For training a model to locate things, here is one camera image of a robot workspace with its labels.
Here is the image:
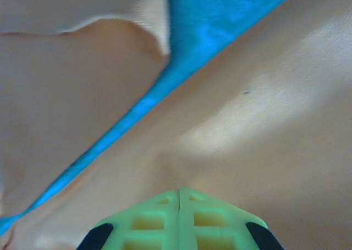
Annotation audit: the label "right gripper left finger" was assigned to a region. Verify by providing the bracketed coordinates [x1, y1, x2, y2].
[76, 188, 181, 250]

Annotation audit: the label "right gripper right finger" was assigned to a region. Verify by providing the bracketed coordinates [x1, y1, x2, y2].
[178, 187, 285, 250]

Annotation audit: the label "orange trousers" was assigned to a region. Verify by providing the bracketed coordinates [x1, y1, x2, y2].
[0, 0, 352, 250]

